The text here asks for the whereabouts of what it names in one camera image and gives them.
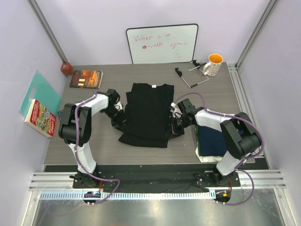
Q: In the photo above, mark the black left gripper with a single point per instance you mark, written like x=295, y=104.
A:
x=121, y=120

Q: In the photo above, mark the blue cover book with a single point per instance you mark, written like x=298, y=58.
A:
x=60, y=114

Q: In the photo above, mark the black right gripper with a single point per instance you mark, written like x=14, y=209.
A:
x=174, y=130

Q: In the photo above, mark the navy folded t shirt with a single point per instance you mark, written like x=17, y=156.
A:
x=211, y=141

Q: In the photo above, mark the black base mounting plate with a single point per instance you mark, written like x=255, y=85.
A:
x=203, y=175

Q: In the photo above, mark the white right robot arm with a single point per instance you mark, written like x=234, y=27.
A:
x=240, y=135

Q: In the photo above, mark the red brown die block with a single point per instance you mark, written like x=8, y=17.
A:
x=67, y=69

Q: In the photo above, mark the black wire book stand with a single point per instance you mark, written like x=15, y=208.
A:
x=194, y=74

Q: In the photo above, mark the orange brown cover book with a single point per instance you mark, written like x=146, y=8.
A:
x=86, y=79

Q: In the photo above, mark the red white cover book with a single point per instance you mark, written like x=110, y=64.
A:
x=40, y=119

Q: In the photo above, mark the black t shirt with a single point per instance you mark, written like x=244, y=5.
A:
x=147, y=115

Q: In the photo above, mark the white mug orange inside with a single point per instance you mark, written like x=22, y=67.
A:
x=213, y=65

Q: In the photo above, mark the white folded t shirt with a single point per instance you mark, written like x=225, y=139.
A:
x=212, y=159

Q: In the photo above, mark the teal plastic cutting board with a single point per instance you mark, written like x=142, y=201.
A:
x=41, y=90

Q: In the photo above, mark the small whiteboard with red writing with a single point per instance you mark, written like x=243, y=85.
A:
x=162, y=44

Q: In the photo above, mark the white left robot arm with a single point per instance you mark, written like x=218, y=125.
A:
x=76, y=129

